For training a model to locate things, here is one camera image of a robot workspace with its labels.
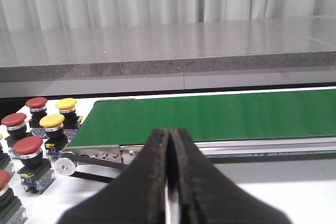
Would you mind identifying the push button at left edge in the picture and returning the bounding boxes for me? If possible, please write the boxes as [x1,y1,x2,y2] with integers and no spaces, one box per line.
[0,144,15,177]

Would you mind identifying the red push button near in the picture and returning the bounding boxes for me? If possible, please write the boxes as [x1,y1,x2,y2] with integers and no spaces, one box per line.
[13,136,55,194]

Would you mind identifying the yellow push button near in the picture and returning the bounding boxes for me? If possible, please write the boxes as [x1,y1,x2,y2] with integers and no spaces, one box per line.
[39,114,69,162]

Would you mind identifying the silver drive pulley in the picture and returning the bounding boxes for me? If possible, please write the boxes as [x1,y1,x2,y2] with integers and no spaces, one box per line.
[54,157,76,176]

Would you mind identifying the red push button left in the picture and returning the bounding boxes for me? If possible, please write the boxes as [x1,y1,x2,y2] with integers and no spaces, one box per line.
[1,113,32,159]

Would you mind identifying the yellow push button far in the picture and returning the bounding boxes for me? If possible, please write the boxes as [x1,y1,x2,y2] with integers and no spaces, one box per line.
[56,98,83,141]

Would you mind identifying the red push button far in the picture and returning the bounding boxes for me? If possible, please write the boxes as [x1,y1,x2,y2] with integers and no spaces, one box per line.
[25,97,48,128]

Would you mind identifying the yellow push button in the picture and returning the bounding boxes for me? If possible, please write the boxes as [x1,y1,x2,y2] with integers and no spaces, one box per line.
[56,98,83,141]
[39,114,69,162]

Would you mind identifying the red push button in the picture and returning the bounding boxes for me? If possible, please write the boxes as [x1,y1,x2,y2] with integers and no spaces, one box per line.
[25,97,48,128]
[1,113,32,159]
[1,169,27,223]
[13,136,55,194]

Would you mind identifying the red push button bottom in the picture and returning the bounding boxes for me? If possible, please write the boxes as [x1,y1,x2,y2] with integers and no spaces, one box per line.
[1,169,27,223]

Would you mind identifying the black drive belt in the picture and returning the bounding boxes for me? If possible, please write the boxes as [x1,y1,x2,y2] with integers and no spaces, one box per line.
[67,153,127,183]

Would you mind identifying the grey stone counter slab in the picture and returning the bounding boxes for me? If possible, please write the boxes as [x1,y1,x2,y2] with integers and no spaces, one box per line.
[1,16,335,98]

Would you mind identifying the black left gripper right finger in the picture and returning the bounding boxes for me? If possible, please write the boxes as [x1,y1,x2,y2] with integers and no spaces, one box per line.
[167,127,290,223]

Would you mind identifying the aluminium conveyor frame rail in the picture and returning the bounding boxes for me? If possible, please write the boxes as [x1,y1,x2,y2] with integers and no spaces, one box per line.
[60,136,335,167]

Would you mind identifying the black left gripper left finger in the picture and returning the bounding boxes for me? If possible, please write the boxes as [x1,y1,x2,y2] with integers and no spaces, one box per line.
[58,129,165,223]

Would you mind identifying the green conveyor belt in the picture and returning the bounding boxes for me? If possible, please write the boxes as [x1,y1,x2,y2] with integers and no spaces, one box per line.
[70,89,335,147]

